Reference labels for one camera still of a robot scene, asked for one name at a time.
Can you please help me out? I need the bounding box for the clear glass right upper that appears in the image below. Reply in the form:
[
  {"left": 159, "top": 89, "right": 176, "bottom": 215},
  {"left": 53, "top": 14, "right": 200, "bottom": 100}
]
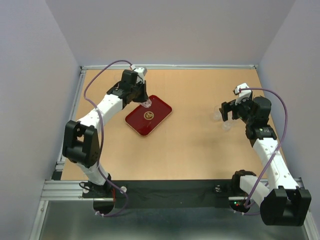
[{"left": 212, "top": 105, "right": 222, "bottom": 122}]

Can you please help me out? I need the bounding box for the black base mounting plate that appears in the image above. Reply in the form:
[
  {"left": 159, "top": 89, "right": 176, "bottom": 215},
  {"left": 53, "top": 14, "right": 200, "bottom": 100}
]
[{"left": 79, "top": 179, "right": 247, "bottom": 210}]

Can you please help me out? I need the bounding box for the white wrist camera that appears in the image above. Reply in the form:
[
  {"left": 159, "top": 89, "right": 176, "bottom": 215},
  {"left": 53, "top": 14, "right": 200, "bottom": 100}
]
[
  {"left": 132, "top": 67, "right": 148, "bottom": 77},
  {"left": 234, "top": 82, "right": 252, "bottom": 105}
]

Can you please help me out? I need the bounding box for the clear glass right lower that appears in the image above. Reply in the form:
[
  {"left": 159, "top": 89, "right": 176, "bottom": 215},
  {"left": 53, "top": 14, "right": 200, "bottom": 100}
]
[{"left": 222, "top": 121, "right": 235, "bottom": 132}]

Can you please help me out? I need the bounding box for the red rectangular serving tray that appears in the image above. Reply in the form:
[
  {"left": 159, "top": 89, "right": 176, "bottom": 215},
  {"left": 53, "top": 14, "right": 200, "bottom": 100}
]
[{"left": 125, "top": 95, "right": 173, "bottom": 137}]

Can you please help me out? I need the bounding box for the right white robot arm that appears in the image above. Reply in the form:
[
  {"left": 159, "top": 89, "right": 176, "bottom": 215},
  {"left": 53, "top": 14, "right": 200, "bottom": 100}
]
[{"left": 219, "top": 96, "right": 312, "bottom": 227}]

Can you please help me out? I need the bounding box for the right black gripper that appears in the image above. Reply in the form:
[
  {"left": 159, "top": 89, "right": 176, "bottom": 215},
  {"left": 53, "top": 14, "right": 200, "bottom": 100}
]
[{"left": 218, "top": 96, "right": 255, "bottom": 125}]

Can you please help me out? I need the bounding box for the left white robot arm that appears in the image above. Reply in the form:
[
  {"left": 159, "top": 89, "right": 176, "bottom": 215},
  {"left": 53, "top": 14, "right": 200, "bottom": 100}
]
[{"left": 62, "top": 67, "right": 151, "bottom": 197}]

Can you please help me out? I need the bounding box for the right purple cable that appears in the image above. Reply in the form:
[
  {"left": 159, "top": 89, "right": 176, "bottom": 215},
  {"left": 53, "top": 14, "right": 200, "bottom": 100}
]
[{"left": 234, "top": 87, "right": 288, "bottom": 216}]

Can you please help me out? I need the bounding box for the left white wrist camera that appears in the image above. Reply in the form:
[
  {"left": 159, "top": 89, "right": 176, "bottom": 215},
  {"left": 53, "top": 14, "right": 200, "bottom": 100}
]
[{"left": 132, "top": 67, "right": 148, "bottom": 77}]

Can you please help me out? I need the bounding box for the aluminium table frame rail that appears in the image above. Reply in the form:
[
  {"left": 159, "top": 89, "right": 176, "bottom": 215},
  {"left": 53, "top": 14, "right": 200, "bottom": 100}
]
[{"left": 80, "top": 64, "right": 258, "bottom": 70}]

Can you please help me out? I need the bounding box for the clear glass back left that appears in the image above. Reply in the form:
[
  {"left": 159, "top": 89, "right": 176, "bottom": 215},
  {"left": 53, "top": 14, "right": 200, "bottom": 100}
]
[{"left": 113, "top": 73, "right": 122, "bottom": 83}]

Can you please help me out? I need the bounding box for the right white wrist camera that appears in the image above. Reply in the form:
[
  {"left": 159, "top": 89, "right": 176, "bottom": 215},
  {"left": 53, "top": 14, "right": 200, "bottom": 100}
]
[{"left": 234, "top": 82, "right": 252, "bottom": 105}]

